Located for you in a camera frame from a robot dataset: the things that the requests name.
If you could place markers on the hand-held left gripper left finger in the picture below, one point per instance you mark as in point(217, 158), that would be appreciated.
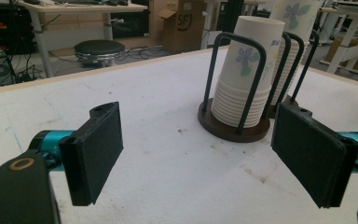
point(93, 155)

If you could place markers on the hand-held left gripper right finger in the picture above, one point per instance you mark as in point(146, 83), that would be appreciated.
point(307, 155)

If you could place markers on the dark cup holder with rods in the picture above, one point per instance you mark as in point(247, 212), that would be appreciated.
point(272, 111)
point(223, 130)

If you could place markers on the short stack of floral paper cups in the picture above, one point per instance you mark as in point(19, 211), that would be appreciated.
point(251, 40)

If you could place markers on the round black stool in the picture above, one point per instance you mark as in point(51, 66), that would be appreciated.
point(99, 48)

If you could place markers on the black cabinet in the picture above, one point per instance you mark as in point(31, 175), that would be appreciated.
point(130, 25)

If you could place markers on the tall stack of floral paper cups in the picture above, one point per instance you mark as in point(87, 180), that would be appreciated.
point(295, 15)

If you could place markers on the black equipment case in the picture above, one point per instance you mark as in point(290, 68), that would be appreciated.
point(6, 37)

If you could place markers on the wooden desk with white legs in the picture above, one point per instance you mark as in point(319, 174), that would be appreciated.
point(74, 7)

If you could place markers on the brown cardboard box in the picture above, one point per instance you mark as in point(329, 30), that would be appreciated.
point(183, 31)

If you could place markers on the white metal stand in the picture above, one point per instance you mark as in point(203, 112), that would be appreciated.
point(207, 25)

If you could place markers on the white table frame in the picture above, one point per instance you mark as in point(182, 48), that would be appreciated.
point(351, 40)

